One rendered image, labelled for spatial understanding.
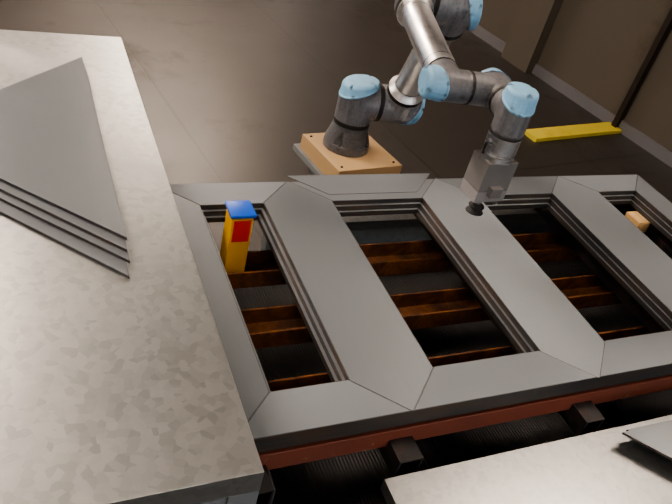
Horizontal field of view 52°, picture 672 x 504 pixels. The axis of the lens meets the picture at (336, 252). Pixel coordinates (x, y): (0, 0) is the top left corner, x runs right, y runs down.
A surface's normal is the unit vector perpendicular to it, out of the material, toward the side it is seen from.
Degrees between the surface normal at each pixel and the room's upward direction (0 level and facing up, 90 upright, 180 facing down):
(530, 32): 90
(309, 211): 0
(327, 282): 0
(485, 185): 90
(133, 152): 0
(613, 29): 90
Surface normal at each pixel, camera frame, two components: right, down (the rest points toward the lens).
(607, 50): -0.85, 0.15
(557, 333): 0.22, -0.77
